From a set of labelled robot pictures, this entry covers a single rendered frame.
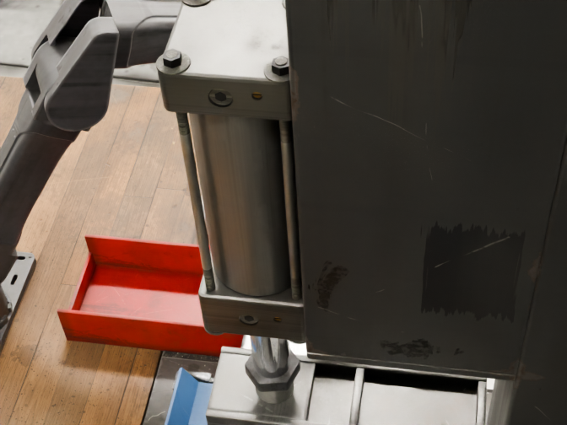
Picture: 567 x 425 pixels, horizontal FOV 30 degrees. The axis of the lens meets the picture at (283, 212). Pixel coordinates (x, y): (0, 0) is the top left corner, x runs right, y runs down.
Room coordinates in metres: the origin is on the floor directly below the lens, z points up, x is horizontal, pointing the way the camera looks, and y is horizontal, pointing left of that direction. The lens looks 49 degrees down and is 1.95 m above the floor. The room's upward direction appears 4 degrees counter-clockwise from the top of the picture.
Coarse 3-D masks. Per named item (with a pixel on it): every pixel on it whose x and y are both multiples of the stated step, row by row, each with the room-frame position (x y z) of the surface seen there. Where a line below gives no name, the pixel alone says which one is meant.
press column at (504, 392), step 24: (552, 216) 0.44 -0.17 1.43; (552, 240) 0.44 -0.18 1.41; (552, 264) 0.44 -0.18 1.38; (552, 288) 0.44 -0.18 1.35; (552, 312) 0.44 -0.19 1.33; (528, 336) 0.44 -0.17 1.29; (552, 336) 0.43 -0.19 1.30; (528, 360) 0.44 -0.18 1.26; (552, 360) 0.43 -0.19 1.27; (504, 384) 0.49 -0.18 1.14; (528, 384) 0.44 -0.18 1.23; (552, 384) 0.43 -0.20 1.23; (504, 408) 0.46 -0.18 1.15; (528, 408) 0.44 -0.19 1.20; (552, 408) 0.43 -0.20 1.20
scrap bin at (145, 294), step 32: (96, 256) 0.86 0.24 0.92; (128, 256) 0.85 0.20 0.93; (160, 256) 0.84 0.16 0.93; (192, 256) 0.83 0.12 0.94; (96, 288) 0.82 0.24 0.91; (128, 288) 0.82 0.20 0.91; (160, 288) 0.81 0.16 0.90; (192, 288) 0.81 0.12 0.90; (64, 320) 0.75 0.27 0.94; (96, 320) 0.74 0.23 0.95; (128, 320) 0.73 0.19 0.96; (160, 320) 0.72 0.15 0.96; (192, 320) 0.76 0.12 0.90; (192, 352) 0.71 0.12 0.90
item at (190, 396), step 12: (180, 372) 0.61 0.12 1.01; (180, 384) 0.60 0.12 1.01; (192, 384) 0.61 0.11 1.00; (204, 384) 0.61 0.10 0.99; (180, 396) 0.59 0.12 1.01; (192, 396) 0.60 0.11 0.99; (204, 396) 0.60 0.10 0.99; (180, 408) 0.58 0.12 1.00; (192, 408) 0.59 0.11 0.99; (204, 408) 0.58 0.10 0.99; (168, 420) 0.56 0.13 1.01; (180, 420) 0.57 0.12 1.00; (192, 420) 0.57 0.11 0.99; (204, 420) 0.57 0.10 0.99
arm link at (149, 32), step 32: (64, 0) 0.88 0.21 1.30; (96, 0) 0.88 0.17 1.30; (128, 0) 0.87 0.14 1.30; (64, 32) 0.87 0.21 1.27; (96, 32) 0.81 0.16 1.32; (128, 32) 0.82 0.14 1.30; (160, 32) 0.84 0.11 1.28; (64, 64) 0.81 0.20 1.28; (96, 64) 0.80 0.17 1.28; (128, 64) 0.82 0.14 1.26; (64, 96) 0.79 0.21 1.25; (96, 96) 0.80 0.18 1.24; (64, 128) 0.79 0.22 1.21
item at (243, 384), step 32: (224, 352) 0.59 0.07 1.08; (256, 352) 0.54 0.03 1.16; (288, 352) 0.54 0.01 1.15; (224, 384) 0.56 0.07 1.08; (256, 384) 0.53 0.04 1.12; (288, 384) 0.53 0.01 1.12; (320, 384) 0.56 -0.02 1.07; (352, 384) 0.55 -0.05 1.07; (384, 384) 0.55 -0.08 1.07; (416, 384) 0.55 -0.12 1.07; (448, 384) 0.54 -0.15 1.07; (480, 384) 0.53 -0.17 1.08; (224, 416) 0.52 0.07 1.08; (256, 416) 0.52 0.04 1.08; (288, 416) 0.52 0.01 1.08; (320, 416) 0.52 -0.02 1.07; (352, 416) 0.51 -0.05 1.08; (384, 416) 0.51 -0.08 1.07; (416, 416) 0.51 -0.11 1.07; (448, 416) 0.51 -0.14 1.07; (480, 416) 0.50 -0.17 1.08
